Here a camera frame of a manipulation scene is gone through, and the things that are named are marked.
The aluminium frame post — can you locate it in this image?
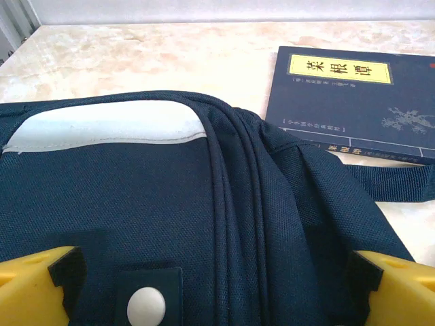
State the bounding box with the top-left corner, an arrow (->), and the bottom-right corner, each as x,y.
0,0 -> 42,65

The dark blue book yellow label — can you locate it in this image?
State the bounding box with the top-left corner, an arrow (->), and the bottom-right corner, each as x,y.
264,46 -> 435,167

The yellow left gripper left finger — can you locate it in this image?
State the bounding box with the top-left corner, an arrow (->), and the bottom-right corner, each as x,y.
0,244 -> 86,326

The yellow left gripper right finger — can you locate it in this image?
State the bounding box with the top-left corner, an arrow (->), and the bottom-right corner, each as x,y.
345,249 -> 435,326

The navy blue student backpack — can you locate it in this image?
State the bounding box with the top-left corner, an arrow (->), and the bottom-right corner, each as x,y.
0,90 -> 435,326

